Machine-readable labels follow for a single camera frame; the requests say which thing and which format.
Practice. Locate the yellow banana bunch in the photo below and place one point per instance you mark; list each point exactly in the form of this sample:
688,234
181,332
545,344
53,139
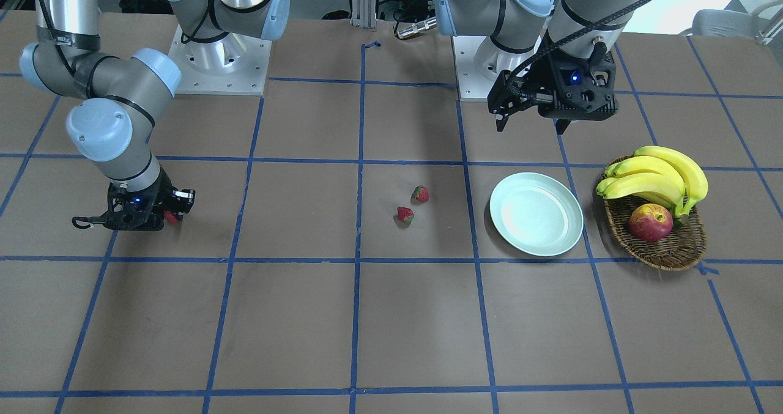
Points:
661,175

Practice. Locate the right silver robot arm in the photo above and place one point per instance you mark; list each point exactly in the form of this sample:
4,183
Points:
121,99

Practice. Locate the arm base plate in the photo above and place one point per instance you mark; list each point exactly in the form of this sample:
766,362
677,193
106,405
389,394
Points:
235,65
478,62

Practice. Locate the pale green plate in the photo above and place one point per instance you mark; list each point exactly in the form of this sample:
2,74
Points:
536,214

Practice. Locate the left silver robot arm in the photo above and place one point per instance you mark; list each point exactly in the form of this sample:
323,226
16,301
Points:
580,28

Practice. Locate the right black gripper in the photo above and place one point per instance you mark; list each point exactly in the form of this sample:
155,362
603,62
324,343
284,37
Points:
160,195

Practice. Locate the red yellow apple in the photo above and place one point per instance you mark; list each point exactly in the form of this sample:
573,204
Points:
650,222

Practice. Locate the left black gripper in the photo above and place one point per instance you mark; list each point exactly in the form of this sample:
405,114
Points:
544,79

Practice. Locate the silver metal connector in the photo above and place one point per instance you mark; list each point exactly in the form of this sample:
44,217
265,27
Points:
415,29

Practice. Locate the brown wicker basket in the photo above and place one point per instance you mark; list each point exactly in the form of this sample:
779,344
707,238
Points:
682,249

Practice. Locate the red strawberry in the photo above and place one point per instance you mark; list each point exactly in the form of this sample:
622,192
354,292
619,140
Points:
405,215
420,194
172,217

